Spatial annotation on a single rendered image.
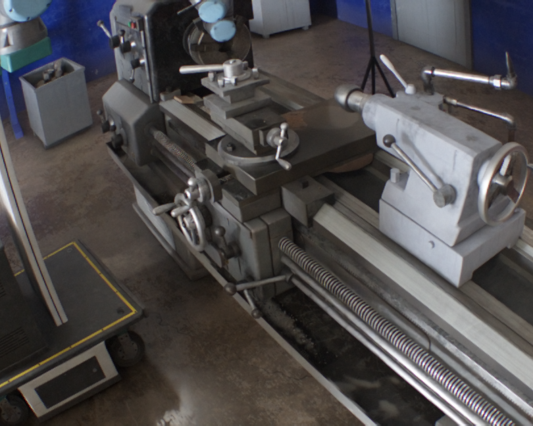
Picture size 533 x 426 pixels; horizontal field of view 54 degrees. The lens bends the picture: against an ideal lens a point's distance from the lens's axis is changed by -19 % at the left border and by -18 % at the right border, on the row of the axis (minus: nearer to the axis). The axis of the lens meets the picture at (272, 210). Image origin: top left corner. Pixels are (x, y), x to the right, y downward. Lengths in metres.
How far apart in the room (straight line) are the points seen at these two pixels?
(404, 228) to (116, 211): 2.28
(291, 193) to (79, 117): 3.08
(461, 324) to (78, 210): 2.76
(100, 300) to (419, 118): 1.47
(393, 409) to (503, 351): 0.53
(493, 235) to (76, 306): 1.65
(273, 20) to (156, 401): 4.57
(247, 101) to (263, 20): 4.22
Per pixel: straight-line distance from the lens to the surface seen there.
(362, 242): 1.64
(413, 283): 1.51
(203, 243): 2.00
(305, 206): 1.74
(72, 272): 2.63
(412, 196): 1.55
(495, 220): 1.46
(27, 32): 1.75
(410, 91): 1.70
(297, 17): 6.34
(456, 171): 1.44
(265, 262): 1.86
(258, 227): 1.79
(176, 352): 2.57
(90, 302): 2.43
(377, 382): 1.83
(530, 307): 1.65
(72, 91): 4.57
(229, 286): 1.79
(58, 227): 3.61
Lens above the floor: 1.82
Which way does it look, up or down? 34 degrees down
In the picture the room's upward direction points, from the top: 6 degrees counter-clockwise
